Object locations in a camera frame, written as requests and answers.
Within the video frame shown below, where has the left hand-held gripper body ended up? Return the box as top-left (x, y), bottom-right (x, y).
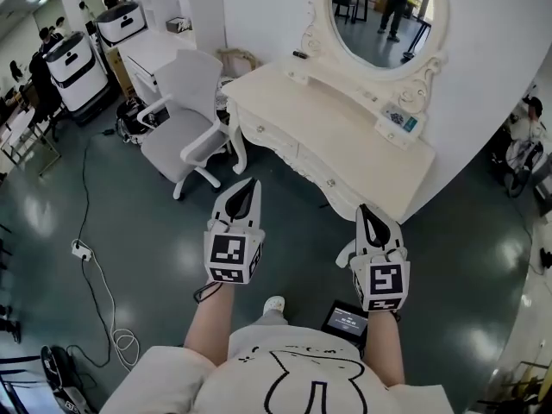
top-left (204, 216), bottom-right (266, 285)

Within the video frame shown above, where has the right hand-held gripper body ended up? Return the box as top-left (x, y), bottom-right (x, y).
top-left (336, 239), bottom-right (411, 313)

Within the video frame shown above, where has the cream dressing table drawer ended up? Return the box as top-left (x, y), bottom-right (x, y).
top-left (235, 107), bottom-right (299, 160)
top-left (296, 143), bottom-right (373, 209)

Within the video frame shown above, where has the person's left forearm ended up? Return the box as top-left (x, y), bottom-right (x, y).
top-left (184, 279), bottom-right (236, 367)

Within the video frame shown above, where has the person's right forearm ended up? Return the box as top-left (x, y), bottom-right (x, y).
top-left (365, 310), bottom-right (407, 388)

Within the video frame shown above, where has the cream dressing table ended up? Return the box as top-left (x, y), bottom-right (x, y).
top-left (220, 55), bottom-right (437, 224)

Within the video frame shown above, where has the black screen device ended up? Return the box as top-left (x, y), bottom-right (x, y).
top-left (320, 299), bottom-right (370, 345)

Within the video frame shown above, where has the person's white shoe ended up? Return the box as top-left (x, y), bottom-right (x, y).
top-left (262, 296), bottom-right (286, 317)

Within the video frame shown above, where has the person's grey trouser leg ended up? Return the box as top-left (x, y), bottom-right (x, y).
top-left (252, 310), bottom-right (290, 328)

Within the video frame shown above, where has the white office chair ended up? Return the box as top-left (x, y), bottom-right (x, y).
top-left (136, 49), bottom-right (233, 202)

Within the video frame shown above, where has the person's white printed shirt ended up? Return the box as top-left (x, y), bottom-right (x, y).
top-left (98, 324), bottom-right (455, 414)

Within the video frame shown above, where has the black backpack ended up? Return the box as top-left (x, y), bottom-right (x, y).
top-left (114, 96), bottom-right (151, 145)

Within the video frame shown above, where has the beige bag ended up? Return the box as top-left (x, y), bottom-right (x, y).
top-left (215, 47), bottom-right (263, 80)

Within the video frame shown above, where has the white power strip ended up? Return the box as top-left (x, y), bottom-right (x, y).
top-left (70, 239), bottom-right (94, 262)

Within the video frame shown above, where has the white desk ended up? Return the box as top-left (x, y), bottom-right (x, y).
top-left (116, 29), bottom-right (198, 108)

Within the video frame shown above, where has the cardboard box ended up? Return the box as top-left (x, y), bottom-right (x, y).
top-left (106, 47), bottom-right (135, 99)

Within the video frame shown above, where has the patterned tissue box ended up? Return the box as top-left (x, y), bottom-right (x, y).
top-left (165, 16), bottom-right (194, 35)

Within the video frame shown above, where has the white and black robot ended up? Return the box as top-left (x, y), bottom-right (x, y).
top-left (95, 1), bottom-right (147, 47)
top-left (44, 31), bottom-right (110, 125)

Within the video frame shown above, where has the oval cream-framed mirror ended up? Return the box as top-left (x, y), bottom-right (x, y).
top-left (300, 0), bottom-right (450, 116)

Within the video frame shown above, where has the glass side table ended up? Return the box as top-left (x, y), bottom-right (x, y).
top-left (0, 109), bottom-right (62, 177)

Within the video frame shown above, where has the black scooter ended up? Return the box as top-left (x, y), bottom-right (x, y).
top-left (40, 344), bottom-right (95, 414)

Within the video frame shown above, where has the black wrist strap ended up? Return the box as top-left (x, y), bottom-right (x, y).
top-left (192, 279), bottom-right (224, 305)

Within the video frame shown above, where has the black floor cable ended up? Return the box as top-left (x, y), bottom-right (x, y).
top-left (66, 128), bottom-right (116, 369)

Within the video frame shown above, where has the white floor cable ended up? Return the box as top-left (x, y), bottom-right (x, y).
top-left (84, 250), bottom-right (141, 373)

